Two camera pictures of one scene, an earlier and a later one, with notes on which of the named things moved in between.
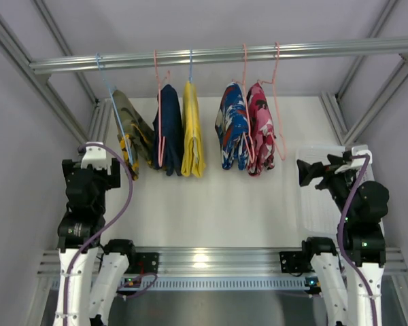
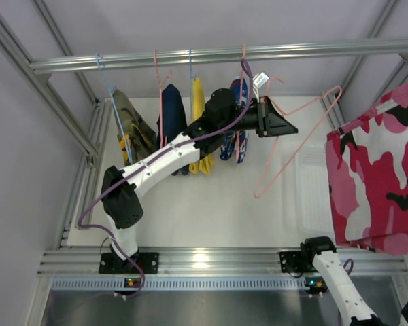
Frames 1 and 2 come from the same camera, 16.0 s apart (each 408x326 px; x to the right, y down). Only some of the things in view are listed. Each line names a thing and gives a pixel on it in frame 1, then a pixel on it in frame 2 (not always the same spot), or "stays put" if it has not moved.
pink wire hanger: (251, 155) -> (238, 132)
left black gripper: (113, 173) -> (262, 117)
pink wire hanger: (275, 144) -> (277, 138)
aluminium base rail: (223, 261) stays put
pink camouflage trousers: (261, 132) -> (374, 175)
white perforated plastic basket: (319, 214) stays put
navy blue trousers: (168, 126) stays put
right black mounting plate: (292, 262) stays put
